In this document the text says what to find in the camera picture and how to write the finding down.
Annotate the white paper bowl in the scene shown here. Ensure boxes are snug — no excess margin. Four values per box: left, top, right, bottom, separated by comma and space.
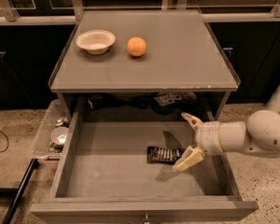
76, 30, 116, 55

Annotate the black floor rail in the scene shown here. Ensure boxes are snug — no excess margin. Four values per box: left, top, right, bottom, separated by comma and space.
2, 159, 39, 224

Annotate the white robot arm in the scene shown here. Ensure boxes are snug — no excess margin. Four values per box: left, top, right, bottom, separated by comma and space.
172, 84, 280, 172

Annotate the small white cup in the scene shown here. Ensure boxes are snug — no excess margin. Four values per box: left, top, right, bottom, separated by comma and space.
50, 127, 68, 145

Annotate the orange fruit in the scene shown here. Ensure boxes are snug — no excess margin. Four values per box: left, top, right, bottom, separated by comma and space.
127, 37, 147, 57

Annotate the black rxbar chocolate wrapper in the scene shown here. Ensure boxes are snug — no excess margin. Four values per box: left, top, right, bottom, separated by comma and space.
147, 147, 183, 164

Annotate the clear plastic storage bin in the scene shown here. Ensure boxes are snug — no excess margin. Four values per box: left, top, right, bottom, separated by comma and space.
32, 100, 69, 160

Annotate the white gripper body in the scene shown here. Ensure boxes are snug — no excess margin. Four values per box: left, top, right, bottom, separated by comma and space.
195, 121, 223, 156

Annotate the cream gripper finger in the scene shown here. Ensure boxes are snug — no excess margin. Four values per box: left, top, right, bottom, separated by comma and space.
172, 146, 205, 172
181, 113, 203, 131

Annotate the grey wooden cabinet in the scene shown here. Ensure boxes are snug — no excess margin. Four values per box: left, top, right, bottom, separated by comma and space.
48, 9, 242, 123

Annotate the open grey top drawer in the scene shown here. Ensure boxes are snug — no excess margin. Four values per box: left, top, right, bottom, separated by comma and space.
31, 98, 259, 224

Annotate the black cable on floor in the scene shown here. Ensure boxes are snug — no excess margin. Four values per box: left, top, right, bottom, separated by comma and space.
0, 123, 10, 154

